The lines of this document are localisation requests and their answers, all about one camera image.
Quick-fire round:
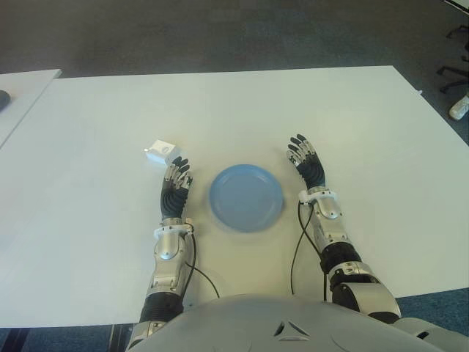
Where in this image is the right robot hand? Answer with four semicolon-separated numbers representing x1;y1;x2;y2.
284;133;328;192

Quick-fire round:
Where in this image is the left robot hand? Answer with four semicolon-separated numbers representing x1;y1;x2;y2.
159;156;195;223

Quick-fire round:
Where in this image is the white charger block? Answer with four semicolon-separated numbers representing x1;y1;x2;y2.
143;139;186;169

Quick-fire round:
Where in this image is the blue round plate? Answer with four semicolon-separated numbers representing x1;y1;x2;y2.
208;164;285;233

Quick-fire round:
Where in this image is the grey robot torso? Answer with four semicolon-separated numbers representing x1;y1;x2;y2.
126;293;469;352

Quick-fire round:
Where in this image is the white shoe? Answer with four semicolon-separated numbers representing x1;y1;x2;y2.
448;95;469;120

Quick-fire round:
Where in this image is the white neighbouring table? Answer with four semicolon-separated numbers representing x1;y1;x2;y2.
0;68;62;147

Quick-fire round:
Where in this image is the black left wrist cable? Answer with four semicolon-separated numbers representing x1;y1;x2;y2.
182;218;221;298

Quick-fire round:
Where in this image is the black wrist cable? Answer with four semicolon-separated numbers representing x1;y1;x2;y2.
182;218;221;298
289;200;329;302

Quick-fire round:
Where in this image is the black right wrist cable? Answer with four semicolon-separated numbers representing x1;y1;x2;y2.
289;200;329;302

